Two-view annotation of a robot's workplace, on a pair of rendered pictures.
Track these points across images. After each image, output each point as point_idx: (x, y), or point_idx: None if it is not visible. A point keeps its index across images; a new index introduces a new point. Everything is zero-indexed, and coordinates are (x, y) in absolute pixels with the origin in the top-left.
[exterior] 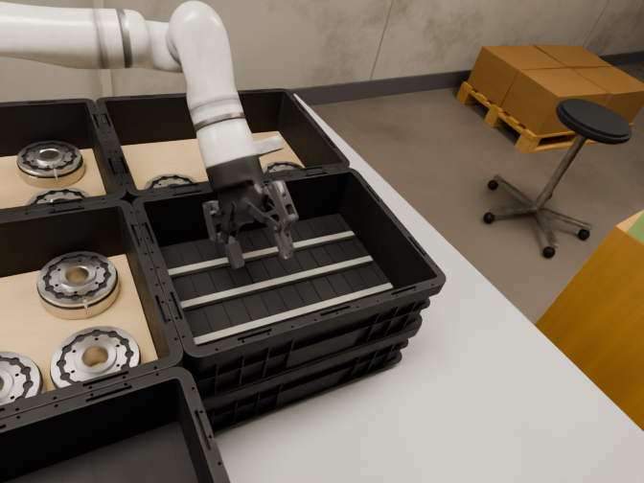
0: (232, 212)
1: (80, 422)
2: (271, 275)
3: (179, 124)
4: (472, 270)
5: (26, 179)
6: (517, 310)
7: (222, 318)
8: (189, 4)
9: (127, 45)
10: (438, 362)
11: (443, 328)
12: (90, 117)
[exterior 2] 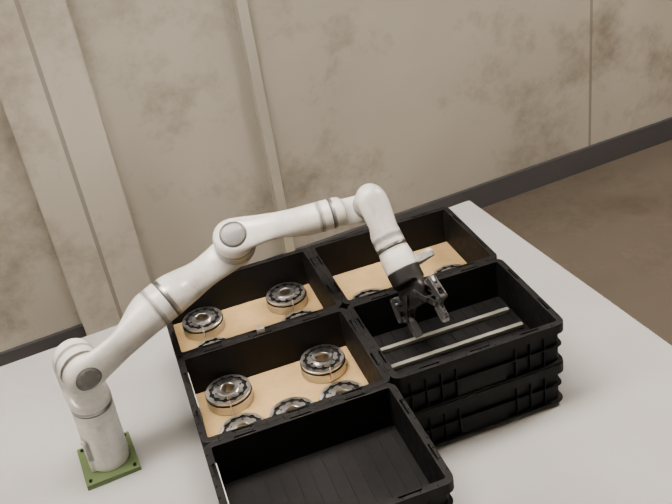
0: (407, 300)
1: (343, 413)
2: (446, 344)
3: (367, 252)
4: (641, 328)
5: (274, 310)
6: None
7: None
8: (364, 187)
9: (335, 217)
10: (597, 399)
11: (605, 375)
12: (308, 261)
